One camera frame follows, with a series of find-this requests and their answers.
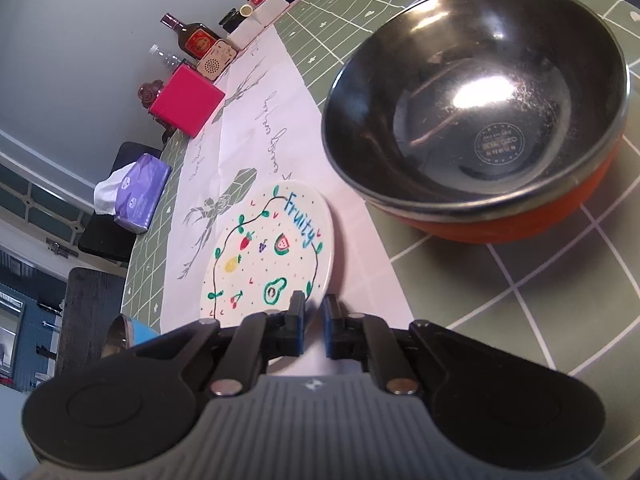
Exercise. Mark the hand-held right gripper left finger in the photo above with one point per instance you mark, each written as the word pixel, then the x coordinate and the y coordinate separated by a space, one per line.
pixel 298 322

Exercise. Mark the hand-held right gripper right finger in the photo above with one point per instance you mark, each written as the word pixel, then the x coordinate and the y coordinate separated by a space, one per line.
pixel 328 327

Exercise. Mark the white fruit-print plate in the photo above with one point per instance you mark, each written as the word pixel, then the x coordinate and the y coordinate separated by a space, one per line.
pixel 270 260

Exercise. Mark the blue steel-lined bowl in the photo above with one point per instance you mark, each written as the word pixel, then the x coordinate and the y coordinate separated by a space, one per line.
pixel 122 337

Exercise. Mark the white deer-print tablecloth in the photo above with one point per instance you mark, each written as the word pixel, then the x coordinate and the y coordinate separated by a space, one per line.
pixel 525 285

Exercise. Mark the white deer-print table runner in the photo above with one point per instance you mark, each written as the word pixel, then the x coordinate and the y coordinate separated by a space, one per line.
pixel 280 120

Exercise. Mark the purple tissue pack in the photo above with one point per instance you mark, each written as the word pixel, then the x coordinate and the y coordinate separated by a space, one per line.
pixel 142 190

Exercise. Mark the dark wooden chair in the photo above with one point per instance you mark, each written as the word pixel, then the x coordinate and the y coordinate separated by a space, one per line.
pixel 90 310

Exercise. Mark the pink box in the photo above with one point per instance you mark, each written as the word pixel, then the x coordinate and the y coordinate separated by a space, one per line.
pixel 187 100

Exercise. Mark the brown rose ornament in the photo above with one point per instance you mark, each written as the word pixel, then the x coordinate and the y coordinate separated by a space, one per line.
pixel 150 97

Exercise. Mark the blue cabinet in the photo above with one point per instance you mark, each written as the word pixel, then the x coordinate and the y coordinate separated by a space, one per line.
pixel 25 330

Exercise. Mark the wooden speaker box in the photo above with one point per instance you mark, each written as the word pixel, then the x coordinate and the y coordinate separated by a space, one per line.
pixel 216 60

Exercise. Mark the white box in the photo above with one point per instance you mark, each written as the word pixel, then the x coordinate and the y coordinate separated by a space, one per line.
pixel 272 10
pixel 246 34

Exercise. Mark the clear plastic bottle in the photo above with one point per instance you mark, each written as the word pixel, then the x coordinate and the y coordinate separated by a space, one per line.
pixel 167 57

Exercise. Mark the brown liquor bottle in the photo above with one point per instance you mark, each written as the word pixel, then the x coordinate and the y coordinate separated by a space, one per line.
pixel 197 40

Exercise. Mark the black jar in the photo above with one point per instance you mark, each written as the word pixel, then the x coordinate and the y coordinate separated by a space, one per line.
pixel 230 20

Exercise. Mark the cream tube cap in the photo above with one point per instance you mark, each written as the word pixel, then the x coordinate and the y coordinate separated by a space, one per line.
pixel 245 10

